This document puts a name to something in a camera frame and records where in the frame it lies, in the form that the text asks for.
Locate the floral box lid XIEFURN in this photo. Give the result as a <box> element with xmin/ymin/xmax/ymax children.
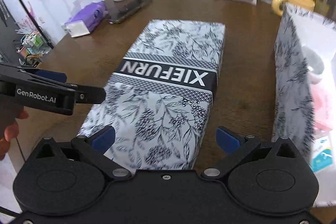
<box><xmin>79</xmin><ymin>19</ymin><xmax>226</xmax><ymax>172</ymax></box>

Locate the clear plastic floss box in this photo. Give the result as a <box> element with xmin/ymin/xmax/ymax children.
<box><xmin>310</xmin><ymin>131</ymin><xmax>334</xmax><ymax>173</ymax></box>

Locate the pink heart palette box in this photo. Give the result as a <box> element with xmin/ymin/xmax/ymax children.
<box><xmin>310</xmin><ymin>81</ymin><xmax>333</xmax><ymax>132</ymax></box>

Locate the person's hand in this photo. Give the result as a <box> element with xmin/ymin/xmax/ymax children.
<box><xmin>0</xmin><ymin>109</ymin><xmax>29</xmax><ymax>160</ymax></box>

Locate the purple tissue pack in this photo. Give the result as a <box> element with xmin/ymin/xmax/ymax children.
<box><xmin>62</xmin><ymin>1</ymin><xmax>108</xmax><ymax>38</ymax></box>

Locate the black smartphone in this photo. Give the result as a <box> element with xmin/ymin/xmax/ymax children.
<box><xmin>106</xmin><ymin>0</ymin><xmax>152</xmax><ymax>24</ymax></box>

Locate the yellow ceramic mug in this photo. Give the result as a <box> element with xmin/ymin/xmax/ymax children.
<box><xmin>271</xmin><ymin>0</ymin><xmax>315</xmax><ymax>16</ymax></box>

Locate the wire storage rack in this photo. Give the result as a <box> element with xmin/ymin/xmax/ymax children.
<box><xmin>15</xmin><ymin>16</ymin><xmax>51</xmax><ymax>67</ymax></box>

